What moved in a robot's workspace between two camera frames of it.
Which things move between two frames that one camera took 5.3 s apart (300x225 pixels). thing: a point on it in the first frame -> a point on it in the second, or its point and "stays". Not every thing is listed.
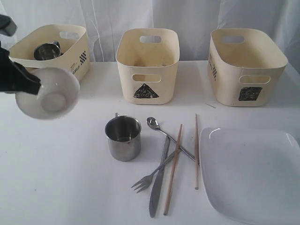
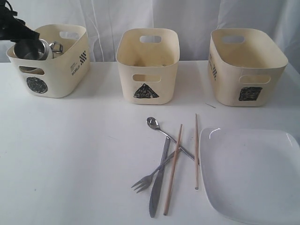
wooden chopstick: (173, 171) stays
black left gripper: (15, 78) -> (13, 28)
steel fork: (146, 181) stays
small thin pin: (213, 106) stays
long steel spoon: (153, 123) stays
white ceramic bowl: (59, 93) -> (37, 49)
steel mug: (124, 137) -> (33, 49)
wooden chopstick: (196, 153) stays
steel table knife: (155, 191) stays
